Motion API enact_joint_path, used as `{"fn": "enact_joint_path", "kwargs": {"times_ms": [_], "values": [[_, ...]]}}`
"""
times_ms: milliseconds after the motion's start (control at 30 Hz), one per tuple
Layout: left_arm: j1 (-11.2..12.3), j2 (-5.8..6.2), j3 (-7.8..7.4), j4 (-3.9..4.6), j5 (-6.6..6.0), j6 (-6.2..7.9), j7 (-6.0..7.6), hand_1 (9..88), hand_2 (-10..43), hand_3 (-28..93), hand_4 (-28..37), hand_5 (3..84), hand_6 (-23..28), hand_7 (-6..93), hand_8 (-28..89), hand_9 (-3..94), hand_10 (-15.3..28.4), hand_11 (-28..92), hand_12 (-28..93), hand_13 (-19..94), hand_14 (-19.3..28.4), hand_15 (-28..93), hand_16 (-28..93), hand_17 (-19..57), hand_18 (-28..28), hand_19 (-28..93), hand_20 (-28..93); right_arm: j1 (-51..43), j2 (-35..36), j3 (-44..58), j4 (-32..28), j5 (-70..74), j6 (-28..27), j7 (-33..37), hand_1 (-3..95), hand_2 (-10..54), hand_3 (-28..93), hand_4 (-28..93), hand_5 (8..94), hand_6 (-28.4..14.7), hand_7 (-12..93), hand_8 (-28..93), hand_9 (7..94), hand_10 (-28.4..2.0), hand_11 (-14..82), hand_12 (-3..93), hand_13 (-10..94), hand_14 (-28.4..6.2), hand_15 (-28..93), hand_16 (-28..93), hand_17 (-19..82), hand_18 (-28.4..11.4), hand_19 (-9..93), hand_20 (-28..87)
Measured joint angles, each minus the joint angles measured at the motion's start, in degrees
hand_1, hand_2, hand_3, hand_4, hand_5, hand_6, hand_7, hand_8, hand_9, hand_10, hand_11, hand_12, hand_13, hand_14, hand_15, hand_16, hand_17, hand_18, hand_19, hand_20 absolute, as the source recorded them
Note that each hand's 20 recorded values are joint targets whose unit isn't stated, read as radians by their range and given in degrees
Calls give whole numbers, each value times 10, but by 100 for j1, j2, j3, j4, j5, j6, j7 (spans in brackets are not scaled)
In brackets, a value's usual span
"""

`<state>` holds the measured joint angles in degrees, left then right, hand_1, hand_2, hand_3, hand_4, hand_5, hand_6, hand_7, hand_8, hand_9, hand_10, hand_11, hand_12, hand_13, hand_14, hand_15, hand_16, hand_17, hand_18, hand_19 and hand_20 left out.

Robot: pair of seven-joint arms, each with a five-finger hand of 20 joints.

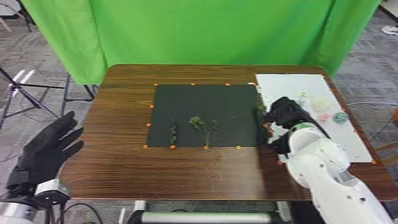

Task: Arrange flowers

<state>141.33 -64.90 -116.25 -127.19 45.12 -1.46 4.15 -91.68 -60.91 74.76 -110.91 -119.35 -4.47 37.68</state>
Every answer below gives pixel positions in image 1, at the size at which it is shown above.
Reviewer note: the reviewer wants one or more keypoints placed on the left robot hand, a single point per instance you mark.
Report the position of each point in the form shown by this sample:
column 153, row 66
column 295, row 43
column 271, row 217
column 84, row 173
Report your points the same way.
column 47, row 150

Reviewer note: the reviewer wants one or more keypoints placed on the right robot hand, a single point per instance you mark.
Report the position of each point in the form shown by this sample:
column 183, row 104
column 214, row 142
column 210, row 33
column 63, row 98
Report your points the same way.
column 290, row 111

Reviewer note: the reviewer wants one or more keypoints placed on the green sprig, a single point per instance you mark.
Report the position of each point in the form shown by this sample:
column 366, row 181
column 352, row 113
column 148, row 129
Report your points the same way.
column 173, row 133
column 260, row 109
column 198, row 125

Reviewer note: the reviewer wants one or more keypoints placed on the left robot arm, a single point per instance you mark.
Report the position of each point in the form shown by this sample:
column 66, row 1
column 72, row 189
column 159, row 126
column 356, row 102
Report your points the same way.
column 50, row 196

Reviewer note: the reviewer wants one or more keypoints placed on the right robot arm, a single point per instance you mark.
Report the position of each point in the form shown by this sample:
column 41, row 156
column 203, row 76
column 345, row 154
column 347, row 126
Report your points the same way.
column 322, row 163

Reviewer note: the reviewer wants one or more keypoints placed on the small white flower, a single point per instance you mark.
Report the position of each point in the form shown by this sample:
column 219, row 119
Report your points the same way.
column 302, row 96

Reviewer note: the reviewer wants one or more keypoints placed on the pink flower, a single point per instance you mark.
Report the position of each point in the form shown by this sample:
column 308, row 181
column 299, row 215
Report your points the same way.
column 324, row 117

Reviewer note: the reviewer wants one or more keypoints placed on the white sheet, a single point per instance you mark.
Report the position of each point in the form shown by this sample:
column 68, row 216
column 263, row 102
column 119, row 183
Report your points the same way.
column 295, row 85

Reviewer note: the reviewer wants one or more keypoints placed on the blue flower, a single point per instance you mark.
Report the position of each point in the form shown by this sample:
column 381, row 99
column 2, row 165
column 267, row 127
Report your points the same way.
column 340, row 117

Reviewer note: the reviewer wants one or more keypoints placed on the dark mat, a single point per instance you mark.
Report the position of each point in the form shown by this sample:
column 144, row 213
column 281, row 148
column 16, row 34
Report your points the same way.
column 201, row 103

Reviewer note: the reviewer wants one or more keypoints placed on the black tripod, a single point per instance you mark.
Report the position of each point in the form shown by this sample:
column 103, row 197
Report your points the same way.
column 24, row 90

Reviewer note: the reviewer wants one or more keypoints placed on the pale grey bar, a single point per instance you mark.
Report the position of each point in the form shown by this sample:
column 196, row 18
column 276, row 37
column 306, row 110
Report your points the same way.
column 201, row 217

